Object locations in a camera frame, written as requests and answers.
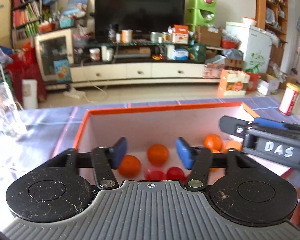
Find red cherry tomato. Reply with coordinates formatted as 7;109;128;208
166;166;186;182

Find red white can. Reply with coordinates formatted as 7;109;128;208
279;82;300;115

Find white open cardboard box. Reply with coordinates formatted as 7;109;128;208
256;73;280;96

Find orange mandarin far right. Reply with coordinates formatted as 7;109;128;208
223;140;242;153

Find orange mandarin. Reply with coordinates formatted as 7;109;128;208
117;155;141;178
203;134;223;152
147;144;170;166
223;140;242;153

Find orange gift box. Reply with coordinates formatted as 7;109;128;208
217;69;250;98

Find blue plaid tablecloth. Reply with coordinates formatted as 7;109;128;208
0;97;300;230

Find orange mandarin left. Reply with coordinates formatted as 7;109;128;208
117;155;141;178

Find white chest freezer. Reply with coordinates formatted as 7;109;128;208
225;22;273;73

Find red tomato in box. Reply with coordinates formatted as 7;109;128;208
145;170;166;181

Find clear glass jar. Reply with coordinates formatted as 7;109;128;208
0;82;26;139

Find orange mandarin middle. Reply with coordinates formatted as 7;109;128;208
147;144;170;166

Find white power strip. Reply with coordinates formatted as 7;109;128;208
63;87;86;100

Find orange white storage box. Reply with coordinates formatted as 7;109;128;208
72;101;294;188

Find brown cardboard box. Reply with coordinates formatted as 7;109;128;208
195;25;222;47

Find brown wooden shelf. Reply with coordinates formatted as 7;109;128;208
255;0;288;66

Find green stacked plastic bins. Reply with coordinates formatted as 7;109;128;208
184;0;217;32

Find white tv cabinet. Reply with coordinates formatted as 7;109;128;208
70;39;227;88

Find glass door side cabinet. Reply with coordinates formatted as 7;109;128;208
35;28;76;86

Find black flat television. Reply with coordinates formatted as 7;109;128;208
94;0;185;39

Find dark bookshelf with books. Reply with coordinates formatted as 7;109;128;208
11;0;43;48

